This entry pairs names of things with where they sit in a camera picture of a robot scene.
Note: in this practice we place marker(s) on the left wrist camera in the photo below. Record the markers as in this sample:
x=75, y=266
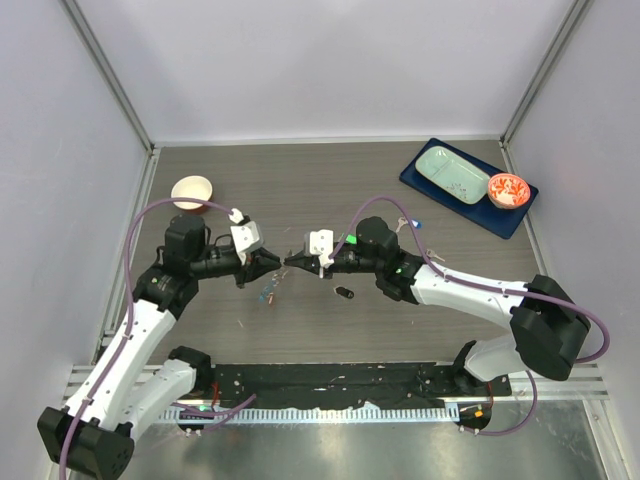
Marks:
x=247, y=238

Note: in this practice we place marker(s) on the loose silver key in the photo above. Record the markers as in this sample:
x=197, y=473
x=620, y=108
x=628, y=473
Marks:
x=433, y=255

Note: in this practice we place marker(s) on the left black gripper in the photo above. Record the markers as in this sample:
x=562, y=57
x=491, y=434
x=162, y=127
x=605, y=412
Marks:
x=261, y=262

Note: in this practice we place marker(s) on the metal crescent keyring holder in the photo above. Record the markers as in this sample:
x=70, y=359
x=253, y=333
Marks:
x=267, y=295

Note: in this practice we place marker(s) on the slotted cable duct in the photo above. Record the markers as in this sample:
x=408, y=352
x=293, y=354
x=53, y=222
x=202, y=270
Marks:
x=366, y=414

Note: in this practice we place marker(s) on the red patterned bowl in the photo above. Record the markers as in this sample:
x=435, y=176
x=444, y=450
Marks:
x=508, y=191

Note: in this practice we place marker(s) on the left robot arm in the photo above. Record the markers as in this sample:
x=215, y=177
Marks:
x=95, y=432

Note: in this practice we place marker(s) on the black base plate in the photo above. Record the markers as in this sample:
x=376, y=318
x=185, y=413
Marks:
x=389, y=386

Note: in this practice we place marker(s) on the white and red bowl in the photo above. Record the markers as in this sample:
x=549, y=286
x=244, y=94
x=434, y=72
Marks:
x=195, y=187

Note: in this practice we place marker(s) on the light green divided dish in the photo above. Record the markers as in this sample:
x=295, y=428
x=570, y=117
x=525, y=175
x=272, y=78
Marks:
x=453, y=174

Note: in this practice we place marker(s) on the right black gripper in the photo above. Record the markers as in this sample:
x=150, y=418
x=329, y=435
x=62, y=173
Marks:
x=304, y=261

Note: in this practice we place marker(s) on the silver key by blue tag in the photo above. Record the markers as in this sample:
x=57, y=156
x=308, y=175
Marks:
x=402, y=221

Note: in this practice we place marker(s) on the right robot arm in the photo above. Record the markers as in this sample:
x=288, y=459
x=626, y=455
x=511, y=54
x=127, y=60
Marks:
x=544, y=334

